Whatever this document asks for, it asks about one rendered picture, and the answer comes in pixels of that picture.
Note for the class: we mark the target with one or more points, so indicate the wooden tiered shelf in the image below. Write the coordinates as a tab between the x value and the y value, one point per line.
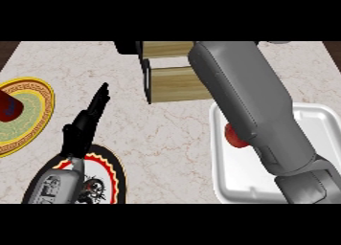
170	78

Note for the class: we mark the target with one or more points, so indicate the grey round object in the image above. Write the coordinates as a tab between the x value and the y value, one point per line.
278	42

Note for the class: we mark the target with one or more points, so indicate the red round vegetable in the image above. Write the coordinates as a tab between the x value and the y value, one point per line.
234	138

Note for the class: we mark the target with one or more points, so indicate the red can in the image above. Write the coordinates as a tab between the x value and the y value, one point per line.
4	106

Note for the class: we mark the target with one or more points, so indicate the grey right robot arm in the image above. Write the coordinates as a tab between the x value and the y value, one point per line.
253	108

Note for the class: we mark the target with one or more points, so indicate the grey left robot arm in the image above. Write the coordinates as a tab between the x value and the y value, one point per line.
60	186

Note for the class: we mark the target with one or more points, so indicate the white tray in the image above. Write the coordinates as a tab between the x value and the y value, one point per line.
244	172

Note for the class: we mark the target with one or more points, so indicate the black and red round plate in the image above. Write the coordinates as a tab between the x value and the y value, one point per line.
100	178

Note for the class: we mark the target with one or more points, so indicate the yellow and green round plate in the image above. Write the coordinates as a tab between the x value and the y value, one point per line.
21	119

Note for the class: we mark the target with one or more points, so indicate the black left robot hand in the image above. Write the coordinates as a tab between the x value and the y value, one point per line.
89	121

